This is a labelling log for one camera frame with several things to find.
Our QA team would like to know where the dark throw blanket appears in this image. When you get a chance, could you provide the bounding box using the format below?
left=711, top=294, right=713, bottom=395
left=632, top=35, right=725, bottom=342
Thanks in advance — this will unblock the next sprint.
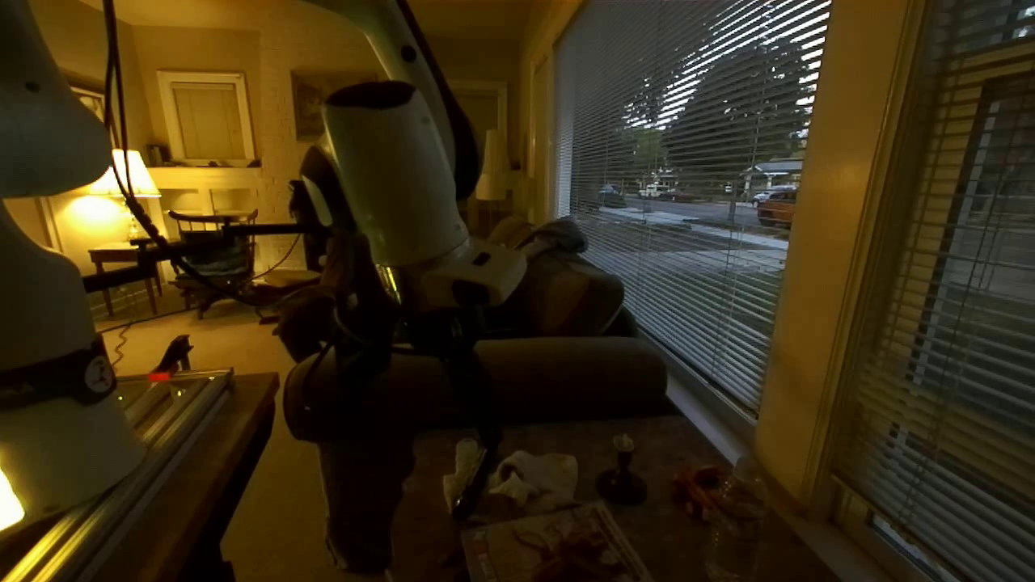
left=505, top=213, right=596, bottom=271

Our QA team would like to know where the orange car outside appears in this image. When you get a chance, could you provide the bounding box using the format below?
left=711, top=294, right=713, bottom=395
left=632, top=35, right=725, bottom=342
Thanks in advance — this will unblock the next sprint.
left=753, top=185, right=802, bottom=232

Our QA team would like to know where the white crumpled cloth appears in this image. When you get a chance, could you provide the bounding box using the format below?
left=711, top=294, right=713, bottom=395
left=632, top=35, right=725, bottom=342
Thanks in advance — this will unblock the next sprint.
left=485, top=448, right=583, bottom=517

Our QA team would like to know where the lit table lamp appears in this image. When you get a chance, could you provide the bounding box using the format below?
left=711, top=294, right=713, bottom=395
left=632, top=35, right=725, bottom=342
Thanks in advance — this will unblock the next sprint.
left=62, top=147, right=166, bottom=247

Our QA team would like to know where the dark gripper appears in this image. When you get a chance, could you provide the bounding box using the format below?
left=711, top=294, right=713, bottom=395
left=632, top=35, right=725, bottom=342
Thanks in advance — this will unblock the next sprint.
left=424, top=301, right=510, bottom=441

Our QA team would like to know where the small dark candle holder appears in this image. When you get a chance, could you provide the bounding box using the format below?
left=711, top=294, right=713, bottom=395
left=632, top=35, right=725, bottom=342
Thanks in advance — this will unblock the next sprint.
left=596, top=431, right=654, bottom=512

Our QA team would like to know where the small red object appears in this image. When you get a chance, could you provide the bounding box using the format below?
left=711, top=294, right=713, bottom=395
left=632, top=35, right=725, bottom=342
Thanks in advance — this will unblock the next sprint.
left=673, top=464, right=746, bottom=521

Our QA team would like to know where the brown sofa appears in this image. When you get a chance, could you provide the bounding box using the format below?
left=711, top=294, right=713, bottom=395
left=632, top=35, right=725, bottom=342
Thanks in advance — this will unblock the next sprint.
left=271, top=213, right=673, bottom=576

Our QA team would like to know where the white framed wall panel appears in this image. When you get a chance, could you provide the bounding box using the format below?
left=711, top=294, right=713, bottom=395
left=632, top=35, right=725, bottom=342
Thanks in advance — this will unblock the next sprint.
left=155, top=68, right=258, bottom=169

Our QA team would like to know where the black remote control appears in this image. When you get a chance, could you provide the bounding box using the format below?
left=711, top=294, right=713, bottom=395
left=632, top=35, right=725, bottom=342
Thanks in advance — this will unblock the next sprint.
left=457, top=433, right=505, bottom=523

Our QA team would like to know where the tree outside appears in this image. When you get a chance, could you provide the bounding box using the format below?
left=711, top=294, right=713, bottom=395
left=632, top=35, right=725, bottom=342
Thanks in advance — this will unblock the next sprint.
left=658, top=35, right=812, bottom=198

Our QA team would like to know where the brown wooden robot stand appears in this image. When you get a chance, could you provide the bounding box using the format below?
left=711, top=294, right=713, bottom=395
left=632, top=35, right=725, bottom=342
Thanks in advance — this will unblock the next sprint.
left=77, top=370, right=285, bottom=582

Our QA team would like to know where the dark wooden chair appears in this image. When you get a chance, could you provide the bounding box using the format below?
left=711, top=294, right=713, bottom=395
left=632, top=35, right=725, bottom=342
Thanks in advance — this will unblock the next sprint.
left=166, top=207, right=263, bottom=317

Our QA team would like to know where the small dark bird figurine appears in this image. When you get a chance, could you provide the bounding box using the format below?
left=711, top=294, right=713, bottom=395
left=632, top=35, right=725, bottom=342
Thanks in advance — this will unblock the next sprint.
left=144, top=335, right=198, bottom=383

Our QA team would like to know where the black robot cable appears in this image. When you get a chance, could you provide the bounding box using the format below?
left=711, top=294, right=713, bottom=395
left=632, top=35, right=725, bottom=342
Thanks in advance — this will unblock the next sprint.
left=100, top=0, right=220, bottom=285

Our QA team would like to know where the dark wooden desk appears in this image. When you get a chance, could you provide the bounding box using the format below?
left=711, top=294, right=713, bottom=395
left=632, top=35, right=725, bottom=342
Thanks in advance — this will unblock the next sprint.
left=83, top=219, right=327, bottom=321

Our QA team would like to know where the wide window blind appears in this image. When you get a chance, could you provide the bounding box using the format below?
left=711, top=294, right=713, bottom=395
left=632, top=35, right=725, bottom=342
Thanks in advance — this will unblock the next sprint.
left=554, top=0, right=834, bottom=419

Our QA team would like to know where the narrow window blind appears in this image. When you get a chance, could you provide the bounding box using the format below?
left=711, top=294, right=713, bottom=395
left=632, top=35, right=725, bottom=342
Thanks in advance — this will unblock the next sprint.
left=837, top=0, right=1035, bottom=582

